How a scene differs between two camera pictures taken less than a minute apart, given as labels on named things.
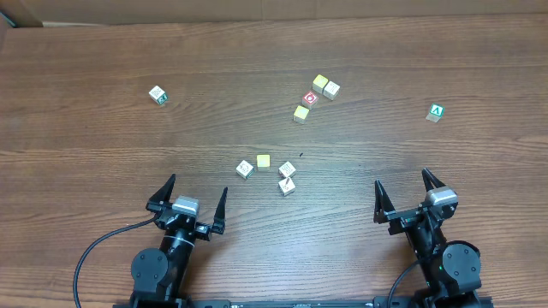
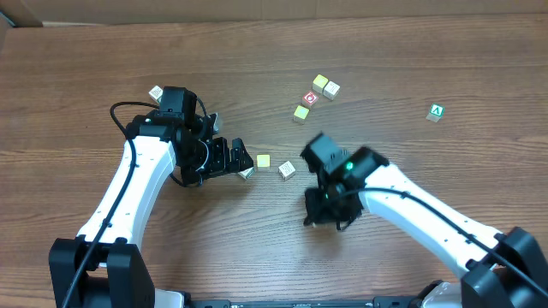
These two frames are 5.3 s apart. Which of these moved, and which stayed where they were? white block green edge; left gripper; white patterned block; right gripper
Moved: right gripper; left gripper
Stayed: white patterned block; white block green edge
